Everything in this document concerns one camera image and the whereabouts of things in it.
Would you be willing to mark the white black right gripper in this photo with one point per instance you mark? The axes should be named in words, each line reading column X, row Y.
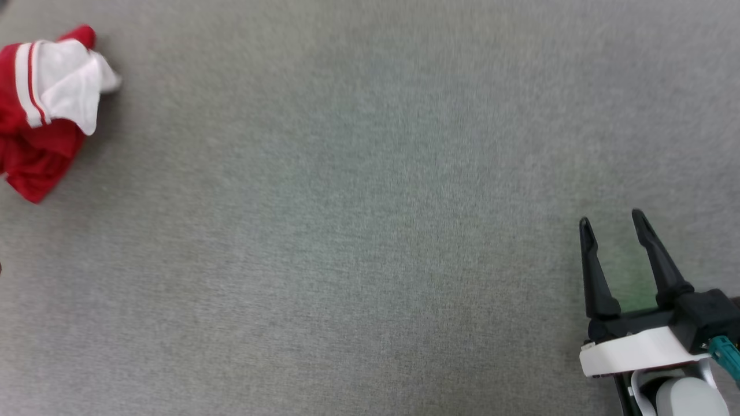
column 636, row 349

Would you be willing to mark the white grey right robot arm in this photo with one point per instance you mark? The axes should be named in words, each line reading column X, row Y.
column 688, row 401

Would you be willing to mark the grey fabric sofa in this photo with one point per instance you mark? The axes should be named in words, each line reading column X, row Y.
column 347, row 231

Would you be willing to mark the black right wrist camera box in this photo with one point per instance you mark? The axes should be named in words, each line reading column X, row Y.
column 708, row 318

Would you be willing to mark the red and white jersey garment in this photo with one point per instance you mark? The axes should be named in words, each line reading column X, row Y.
column 34, row 144

